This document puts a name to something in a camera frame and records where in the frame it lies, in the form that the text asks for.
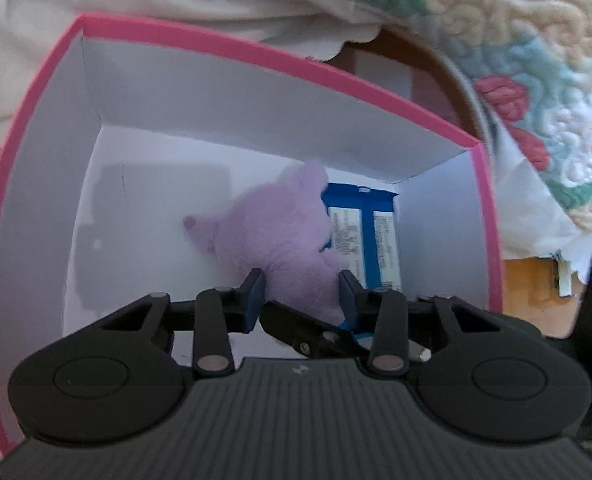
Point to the floral quilted blanket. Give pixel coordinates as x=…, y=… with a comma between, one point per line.
x=525, y=35

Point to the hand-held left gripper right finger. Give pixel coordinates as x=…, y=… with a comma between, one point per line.
x=348, y=301

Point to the blue snack packet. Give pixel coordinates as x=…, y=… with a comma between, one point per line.
x=368, y=240

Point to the white tag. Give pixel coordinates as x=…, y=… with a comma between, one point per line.
x=565, y=277

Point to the pink cardboard box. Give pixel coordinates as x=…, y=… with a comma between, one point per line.
x=226, y=95

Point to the purple plush toy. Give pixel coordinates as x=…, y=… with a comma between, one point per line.
x=276, y=230

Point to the white lace-edged cloth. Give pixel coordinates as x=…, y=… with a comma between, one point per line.
x=530, y=200

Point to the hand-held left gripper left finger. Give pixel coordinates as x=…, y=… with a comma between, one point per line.
x=254, y=305

